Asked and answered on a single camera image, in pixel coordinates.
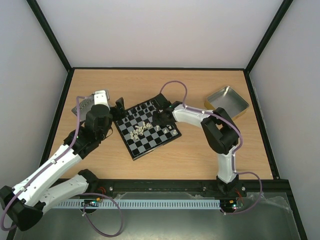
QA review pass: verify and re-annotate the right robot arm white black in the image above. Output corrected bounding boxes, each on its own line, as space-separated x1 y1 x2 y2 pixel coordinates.
151 93 241 196

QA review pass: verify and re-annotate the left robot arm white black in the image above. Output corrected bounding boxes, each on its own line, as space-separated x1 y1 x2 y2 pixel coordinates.
0 91 126 231

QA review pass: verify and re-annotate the pile of white pieces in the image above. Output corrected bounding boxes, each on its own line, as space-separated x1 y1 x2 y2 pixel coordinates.
129 121 153 140

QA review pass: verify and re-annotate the black silver chess board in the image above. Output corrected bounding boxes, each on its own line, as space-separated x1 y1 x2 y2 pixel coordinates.
114 97 182 161

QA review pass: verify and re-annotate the silver embossed tin lid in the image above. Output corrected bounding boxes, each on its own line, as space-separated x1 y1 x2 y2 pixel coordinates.
79 94 95 121

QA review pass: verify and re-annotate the gold square tin box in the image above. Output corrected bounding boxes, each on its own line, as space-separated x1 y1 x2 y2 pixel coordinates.
203 85 250 122

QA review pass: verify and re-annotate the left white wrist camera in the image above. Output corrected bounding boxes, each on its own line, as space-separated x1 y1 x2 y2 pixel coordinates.
93 89 110 109

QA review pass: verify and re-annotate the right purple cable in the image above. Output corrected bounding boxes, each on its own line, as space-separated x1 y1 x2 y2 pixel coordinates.
159 80 263 216

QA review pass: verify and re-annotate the purple cable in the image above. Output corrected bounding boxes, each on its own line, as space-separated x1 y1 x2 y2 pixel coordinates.
159 80 263 216
0 94 125 237

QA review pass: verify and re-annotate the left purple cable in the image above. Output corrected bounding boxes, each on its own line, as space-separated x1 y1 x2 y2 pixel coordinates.
0 94 125 237

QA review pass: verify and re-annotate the light blue slotted cable duct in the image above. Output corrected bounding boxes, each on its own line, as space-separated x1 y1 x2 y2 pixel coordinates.
54 199 221 210

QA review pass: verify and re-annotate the black aluminium frame rail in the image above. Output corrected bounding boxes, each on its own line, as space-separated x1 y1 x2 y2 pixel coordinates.
24 177 291 198

